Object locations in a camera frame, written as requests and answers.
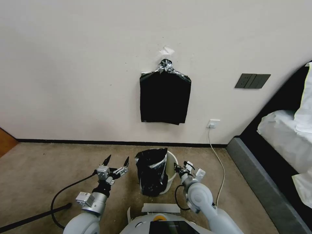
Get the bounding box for white robot front shell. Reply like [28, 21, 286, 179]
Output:
[120, 213, 211, 234]

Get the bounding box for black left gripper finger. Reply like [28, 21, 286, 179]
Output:
[97, 154, 112, 171]
[109, 157, 130, 180]

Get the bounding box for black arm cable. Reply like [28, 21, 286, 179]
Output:
[50, 170, 98, 229]
[175, 185, 191, 212]

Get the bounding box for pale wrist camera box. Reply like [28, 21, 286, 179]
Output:
[97, 164, 110, 182]
[183, 161, 196, 175]

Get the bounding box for hanging black trash bag bundle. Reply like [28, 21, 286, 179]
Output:
[139, 58, 192, 126]

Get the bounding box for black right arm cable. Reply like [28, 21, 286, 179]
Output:
[175, 185, 191, 212]

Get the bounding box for clear wall hook tape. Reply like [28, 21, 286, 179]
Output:
[158, 45, 175, 57]

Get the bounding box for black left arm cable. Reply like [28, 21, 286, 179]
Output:
[50, 170, 98, 229]

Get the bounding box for white plastic trash bin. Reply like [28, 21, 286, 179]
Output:
[159, 150, 179, 195]

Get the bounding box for dark grey bed frame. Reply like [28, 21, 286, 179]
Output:
[226, 61, 312, 234]

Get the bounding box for wide white floor tape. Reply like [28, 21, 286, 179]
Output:
[142, 202, 181, 214]

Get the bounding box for white wall socket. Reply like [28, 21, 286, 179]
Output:
[206, 119, 221, 129]

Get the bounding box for dark grey switch panel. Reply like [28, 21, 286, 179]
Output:
[234, 73, 272, 89]

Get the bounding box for black plastic trash bag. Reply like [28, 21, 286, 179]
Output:
[135, 147, 169, 197]

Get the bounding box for brown wooden door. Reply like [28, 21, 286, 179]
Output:
[0, 126, 19, 159]

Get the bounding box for black baseboard strip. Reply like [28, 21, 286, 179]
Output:
[15, 138, 231, 148]

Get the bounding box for white power cable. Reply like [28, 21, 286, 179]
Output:
[208, 126, 226, 208]

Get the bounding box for white bedding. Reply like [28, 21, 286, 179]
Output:
[256, 62, 312, 211]

